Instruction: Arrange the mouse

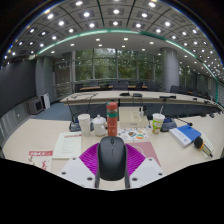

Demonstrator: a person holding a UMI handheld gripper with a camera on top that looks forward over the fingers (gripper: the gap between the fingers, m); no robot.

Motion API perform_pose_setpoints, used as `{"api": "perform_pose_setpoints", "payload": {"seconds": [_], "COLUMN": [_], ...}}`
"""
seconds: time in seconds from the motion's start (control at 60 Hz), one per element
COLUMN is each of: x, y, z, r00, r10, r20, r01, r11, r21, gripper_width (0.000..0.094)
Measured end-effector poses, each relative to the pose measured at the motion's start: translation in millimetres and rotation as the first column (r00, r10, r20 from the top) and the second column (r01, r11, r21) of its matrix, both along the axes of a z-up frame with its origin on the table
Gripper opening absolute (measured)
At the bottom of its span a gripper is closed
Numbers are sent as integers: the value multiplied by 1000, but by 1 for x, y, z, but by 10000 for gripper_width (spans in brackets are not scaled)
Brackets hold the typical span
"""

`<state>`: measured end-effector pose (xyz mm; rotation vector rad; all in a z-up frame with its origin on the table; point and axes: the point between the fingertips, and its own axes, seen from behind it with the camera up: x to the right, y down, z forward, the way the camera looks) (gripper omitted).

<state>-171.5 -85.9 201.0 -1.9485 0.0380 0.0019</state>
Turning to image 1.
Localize black computer mouse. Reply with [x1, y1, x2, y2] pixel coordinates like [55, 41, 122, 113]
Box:
[97, 135, 129, 182]

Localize white printed leaflet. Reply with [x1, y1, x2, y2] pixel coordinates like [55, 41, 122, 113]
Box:
[199, 133, 215, 158]

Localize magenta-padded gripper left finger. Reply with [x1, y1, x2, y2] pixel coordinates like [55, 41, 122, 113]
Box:
[58, 143, 102, 190]

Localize red white magazine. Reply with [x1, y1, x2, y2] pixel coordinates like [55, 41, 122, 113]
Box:
[27, 149, 54, 173]

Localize blue white book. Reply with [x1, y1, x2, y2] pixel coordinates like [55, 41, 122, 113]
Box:
[168, 124, 203, 148]

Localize black handheld microphone orange band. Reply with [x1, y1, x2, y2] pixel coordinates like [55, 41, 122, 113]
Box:
[193, 135, 214, 159]

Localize long curved conference desk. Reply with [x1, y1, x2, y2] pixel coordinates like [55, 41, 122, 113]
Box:
[59, 89, 224, 116]

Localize white lidded ceramic mug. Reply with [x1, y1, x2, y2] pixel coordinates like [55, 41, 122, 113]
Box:
[91, 114, 107, 137]

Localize group of round ceiling lights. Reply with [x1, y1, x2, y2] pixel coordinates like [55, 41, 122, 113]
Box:
[3, 0, 224, 84]

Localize grey boxy floor unit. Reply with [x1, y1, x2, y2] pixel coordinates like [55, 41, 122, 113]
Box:
[27, 97, 45, 115]

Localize red thermos bottle green band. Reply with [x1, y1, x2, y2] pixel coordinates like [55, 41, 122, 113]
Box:
[105, 101, 119, 137]

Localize stack of white paper cups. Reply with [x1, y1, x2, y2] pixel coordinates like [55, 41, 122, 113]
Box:
[77, 113, 92, 137]

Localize white colourful sticker sheet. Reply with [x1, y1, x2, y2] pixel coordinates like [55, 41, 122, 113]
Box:
[117, 127, 150, 142]

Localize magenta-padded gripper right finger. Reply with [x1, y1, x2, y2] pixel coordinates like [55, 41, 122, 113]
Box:
[124, 143, 167, 190]

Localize green white paper drink cup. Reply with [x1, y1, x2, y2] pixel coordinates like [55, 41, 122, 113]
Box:
[151, 105, 167, 135]

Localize white printed document sheet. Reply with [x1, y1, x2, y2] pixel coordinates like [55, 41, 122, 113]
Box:
[52, 131, 83, 160]

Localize pink printed mouse pad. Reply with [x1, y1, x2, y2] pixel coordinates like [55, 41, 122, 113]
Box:
[123, 140, 162, 167]

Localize white floor appliance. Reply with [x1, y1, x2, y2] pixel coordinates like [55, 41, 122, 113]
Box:
[40, 92, 51, 110]

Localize cream desk organizer box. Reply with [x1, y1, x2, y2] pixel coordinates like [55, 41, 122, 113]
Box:
[118, 106, 149, 129]

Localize group of dark office chairs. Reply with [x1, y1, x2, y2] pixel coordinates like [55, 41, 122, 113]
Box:
[74, 79, 214, 98]

